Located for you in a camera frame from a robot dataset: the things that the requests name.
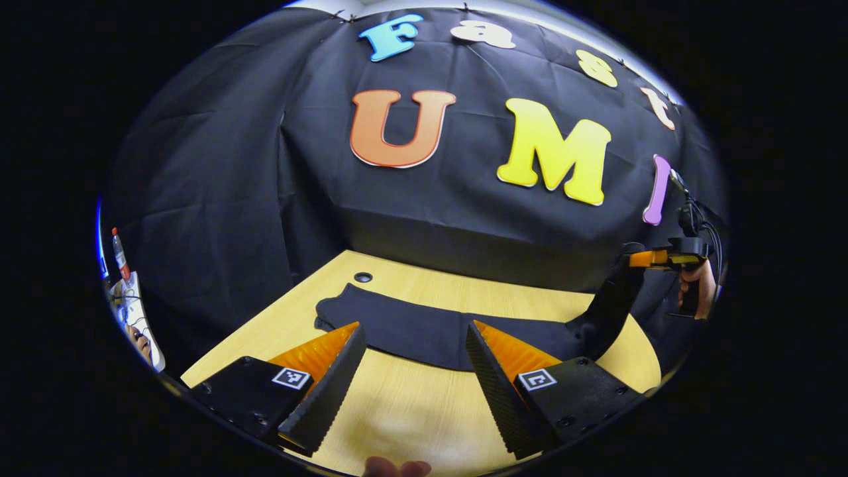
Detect black backdrop cloth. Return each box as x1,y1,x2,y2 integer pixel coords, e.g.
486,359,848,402
106,5,729,378

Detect dark jeans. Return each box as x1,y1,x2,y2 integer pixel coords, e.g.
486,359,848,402
314,242,649,372

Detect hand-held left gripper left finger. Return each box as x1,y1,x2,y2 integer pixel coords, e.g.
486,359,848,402
187,321,368,459

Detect white side table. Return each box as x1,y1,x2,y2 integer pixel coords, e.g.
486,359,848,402
106,270,167,374

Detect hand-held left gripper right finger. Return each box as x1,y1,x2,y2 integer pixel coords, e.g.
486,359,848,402
465,320,645,460

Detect clear bottle red cap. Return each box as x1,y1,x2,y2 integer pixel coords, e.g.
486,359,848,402
110,227,133,283

